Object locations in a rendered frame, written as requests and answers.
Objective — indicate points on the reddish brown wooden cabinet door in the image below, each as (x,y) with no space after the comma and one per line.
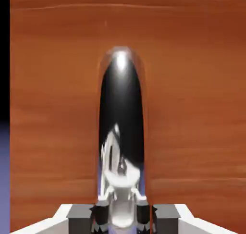
(192,103)

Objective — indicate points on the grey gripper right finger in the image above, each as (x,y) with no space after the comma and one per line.
(169,218)

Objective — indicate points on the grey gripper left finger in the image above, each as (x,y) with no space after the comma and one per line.
(76,218)

